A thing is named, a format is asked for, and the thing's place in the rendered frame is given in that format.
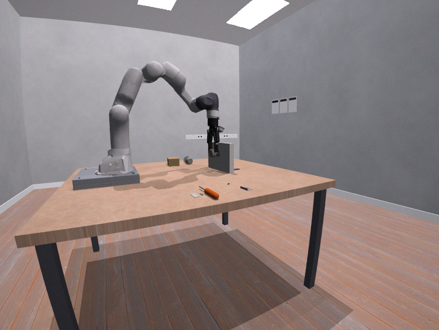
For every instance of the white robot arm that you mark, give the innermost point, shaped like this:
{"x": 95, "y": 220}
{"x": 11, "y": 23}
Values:
{"x": 118, "y": 160}

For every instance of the tan cardboard box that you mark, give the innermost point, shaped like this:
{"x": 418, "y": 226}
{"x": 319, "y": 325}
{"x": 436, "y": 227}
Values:
{"x": 174, "y": 161}

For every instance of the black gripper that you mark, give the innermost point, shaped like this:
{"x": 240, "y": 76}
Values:
{"x": 213, "y": 132}

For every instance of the orange-handled screwdriver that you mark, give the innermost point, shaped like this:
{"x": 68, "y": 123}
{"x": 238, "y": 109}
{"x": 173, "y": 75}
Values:
{"x": 210, "y": 193}

